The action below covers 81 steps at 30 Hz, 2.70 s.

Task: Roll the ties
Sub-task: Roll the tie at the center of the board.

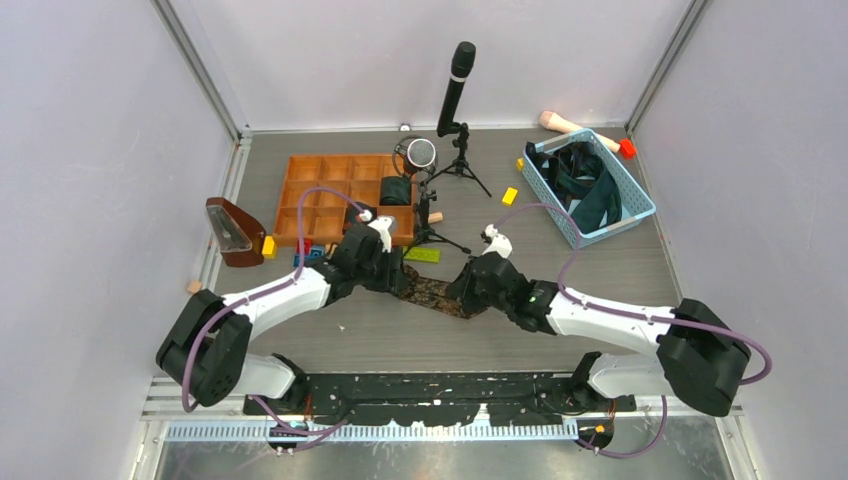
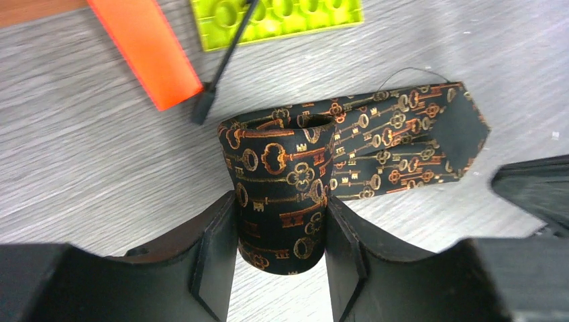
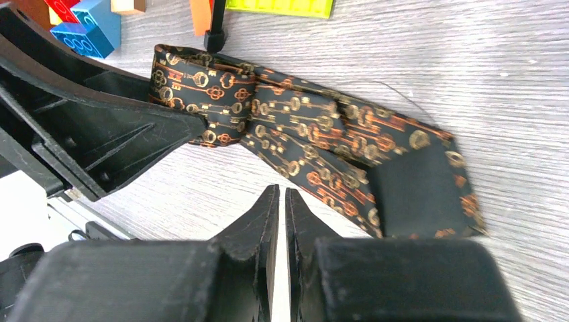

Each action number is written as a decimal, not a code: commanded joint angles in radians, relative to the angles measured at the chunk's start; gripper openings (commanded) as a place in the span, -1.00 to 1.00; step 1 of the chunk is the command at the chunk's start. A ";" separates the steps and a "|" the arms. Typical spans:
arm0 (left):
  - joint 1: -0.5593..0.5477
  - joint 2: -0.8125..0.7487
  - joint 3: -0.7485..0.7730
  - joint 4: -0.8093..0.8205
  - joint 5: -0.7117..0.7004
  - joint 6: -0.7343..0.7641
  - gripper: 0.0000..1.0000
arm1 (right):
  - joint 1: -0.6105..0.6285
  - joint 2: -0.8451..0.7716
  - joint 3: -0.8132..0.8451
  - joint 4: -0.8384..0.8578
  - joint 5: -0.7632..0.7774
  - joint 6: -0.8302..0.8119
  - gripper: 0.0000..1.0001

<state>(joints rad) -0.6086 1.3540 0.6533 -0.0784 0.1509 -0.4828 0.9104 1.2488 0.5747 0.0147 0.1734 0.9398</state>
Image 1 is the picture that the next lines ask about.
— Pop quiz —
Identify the black key pattern tie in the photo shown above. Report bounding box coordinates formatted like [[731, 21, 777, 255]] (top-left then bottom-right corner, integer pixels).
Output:
[[398, 264, 474, 319]]

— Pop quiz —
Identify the orange wooden compartment tray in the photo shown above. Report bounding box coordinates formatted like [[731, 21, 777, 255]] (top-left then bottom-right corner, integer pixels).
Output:
[[272, 154, 416, 247]]

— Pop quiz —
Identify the red block at corner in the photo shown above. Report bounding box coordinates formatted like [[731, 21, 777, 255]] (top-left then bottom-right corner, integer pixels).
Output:
[[618, 138, 637, 159]]

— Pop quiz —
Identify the light blue plastic basket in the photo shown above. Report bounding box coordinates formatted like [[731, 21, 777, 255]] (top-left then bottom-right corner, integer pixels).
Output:
[[521, 129, 656, 248]]

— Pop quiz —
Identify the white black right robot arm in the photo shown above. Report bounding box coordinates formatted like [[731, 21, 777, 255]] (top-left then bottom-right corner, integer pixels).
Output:
[[447, 253, 751, 417]]

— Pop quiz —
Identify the rolled black tie in tray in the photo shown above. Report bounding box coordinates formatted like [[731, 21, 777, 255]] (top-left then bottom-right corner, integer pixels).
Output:
[[347, 206, 377, 224]]

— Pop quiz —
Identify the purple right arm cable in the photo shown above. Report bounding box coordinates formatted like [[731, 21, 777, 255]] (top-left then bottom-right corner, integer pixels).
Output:
[[492, 202, 774, 461]]

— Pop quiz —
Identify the yellow toy brick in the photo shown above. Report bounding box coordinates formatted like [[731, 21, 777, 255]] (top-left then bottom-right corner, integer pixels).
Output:
[[501, 187, 518, 207]]

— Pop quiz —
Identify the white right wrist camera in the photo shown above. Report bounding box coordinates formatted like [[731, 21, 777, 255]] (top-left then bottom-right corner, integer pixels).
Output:
[[481, 224, 513, 259]]

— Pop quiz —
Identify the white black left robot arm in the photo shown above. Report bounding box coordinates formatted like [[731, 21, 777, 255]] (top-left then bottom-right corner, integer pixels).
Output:
[[155, 216, 407, 414]]

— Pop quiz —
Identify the red toy brick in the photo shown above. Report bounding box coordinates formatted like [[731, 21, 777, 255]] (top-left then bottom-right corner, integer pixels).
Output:
[[295, 239, 312, 255]]

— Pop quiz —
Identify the small wooden cube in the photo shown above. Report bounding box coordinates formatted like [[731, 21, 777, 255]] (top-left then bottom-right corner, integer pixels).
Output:
[[186, 280, 203, 295]]

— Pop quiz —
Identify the black handheld microphone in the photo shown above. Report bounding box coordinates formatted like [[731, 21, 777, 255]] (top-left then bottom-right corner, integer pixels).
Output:
[[436, 41, 476, 137]]

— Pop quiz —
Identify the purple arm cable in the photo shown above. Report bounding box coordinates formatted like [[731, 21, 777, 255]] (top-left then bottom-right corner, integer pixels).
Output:
[[181, 186, 370, 454], [492, 202, 774, 461]]

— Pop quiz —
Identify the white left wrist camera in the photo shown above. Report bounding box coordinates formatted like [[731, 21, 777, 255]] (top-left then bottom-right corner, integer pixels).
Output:
[[366, 215, 397, 253]]

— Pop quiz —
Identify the dark green patterned tie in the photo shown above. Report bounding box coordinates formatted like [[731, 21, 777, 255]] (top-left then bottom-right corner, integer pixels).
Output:
[[562, 142, 623, 234]]

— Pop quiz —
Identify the yellow block by metronome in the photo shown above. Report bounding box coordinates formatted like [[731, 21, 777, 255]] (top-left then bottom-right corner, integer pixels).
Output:
[[261, 236, 278, 260]]

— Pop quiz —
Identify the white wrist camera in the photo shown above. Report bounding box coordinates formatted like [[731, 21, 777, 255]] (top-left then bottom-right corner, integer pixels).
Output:
[[366, 215, 397, 253], [481, 224, 513, 259]]

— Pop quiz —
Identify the lime green flat brick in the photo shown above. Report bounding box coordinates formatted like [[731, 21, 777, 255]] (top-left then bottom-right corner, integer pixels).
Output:
[[403, 246, 441, 264]]

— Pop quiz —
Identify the beige wooden pestle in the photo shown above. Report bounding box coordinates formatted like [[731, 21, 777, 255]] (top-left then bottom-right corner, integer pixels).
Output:
[[539, 111, 621, 153]]

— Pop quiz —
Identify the blue toy brick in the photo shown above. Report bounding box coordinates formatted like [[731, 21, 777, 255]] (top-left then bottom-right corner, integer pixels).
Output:
[[293, 249, 325, 268]]

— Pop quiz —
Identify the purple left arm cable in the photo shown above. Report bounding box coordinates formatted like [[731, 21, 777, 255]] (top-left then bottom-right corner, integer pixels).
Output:
[[181, 186, 370, 454]]

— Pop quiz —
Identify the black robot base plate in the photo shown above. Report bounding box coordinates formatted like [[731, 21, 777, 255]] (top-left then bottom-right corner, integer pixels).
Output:
[[243, 372, 636, 427]]

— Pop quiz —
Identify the rolled dark green tie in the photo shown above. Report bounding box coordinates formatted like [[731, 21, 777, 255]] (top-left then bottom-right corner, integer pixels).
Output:
[[379, 176, 413, 206]]

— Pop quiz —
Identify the navy brown striped tie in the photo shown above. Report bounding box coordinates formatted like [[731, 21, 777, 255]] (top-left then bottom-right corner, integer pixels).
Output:
[[525, 142, 603, 209]]

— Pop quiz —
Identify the small black tripod stand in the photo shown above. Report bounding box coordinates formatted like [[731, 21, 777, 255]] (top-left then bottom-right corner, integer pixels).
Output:
[[393, 191, 471, 255]]

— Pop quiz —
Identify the round silver mesh microphone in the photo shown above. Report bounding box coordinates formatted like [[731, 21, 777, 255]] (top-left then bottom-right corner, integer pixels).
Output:
[[391, 135, 437, 178]]

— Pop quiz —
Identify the brown wooden metronome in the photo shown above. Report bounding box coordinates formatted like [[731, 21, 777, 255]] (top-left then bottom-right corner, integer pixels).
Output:
[[205, 197, 266, 268]]

